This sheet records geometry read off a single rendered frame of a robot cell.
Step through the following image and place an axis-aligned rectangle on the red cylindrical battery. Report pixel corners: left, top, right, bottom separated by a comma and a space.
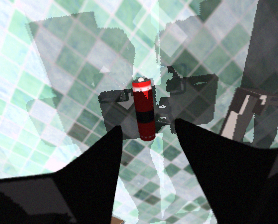
132, 77, 156, 141

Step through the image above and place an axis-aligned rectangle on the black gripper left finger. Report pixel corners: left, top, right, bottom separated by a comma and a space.
0, 125, 123, 224

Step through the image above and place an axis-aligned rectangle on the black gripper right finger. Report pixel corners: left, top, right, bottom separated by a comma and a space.
175, 118, 278, 224

